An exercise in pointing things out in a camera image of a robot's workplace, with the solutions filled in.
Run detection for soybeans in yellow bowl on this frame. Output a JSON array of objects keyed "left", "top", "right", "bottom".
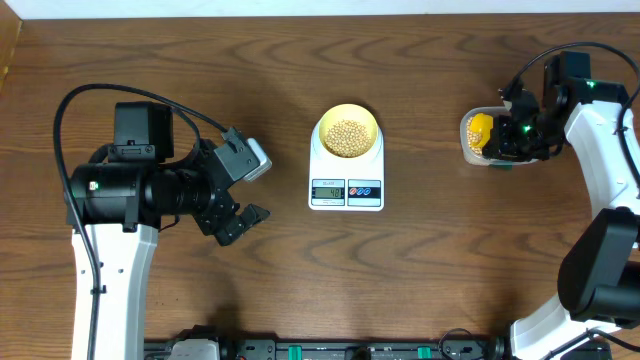
[{"left": 325, "top": 120, "right": 374, "bottom": 158}]

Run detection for yellow measuring scoop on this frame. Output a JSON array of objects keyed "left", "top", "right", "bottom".
[{"left": 467, "top": 113, "right": 494, "bottom": 152}]

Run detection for yellow plastic bowl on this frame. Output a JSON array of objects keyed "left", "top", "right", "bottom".
[{"left": 319, "top": 104, "right": 379, "bottom": 158}]

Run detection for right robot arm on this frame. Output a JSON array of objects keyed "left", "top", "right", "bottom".
[{"left": 461, "top": 42, "right": 639, "bottom": 359}]

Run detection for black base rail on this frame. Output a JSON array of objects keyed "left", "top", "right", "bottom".
[{"left": 142, "top": 325, "right": 515, "bottom": 360}]

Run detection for pile of soybeans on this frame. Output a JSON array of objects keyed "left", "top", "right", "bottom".
[{"left": 466, "top": 115, "right": 483, "bottom": 155}]

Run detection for left black cable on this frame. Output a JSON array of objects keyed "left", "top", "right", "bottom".
[{"left": 52, "top": 82, "right": 231, "bottom": 360}]

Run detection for clear plastic container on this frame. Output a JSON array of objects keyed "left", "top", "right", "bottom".
[{"left": 460, "top": 106, "right": 537, "bottom": 167}]

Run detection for white digital kitchen scale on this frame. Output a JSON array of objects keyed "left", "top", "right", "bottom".
[{"left": 308, "top": 116, "right": 385, "bottom": 212}]

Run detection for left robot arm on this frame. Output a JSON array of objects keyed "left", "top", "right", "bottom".
[{"left": 65, "top": 102, "right": 271, "bottom": 359}]

